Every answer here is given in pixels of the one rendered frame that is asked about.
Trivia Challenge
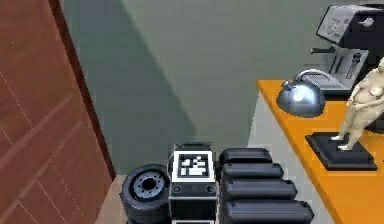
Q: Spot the orange top counter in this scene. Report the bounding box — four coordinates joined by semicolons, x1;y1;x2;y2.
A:
247;79;384;224

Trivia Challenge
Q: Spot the black silver coffee machine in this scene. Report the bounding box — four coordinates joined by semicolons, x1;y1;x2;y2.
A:
301;3;384;98

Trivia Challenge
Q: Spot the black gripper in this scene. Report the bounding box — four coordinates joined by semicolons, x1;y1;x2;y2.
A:
119;163;172;224

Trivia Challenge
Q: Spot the beige figure statue black base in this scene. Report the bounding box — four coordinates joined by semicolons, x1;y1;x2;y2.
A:
304;56;384;172

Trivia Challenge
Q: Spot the brown wooden door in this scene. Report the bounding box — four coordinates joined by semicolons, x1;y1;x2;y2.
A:
0;0;117;224

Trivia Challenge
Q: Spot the silver metal kettle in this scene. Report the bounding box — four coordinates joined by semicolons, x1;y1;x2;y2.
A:
275;69;326;119

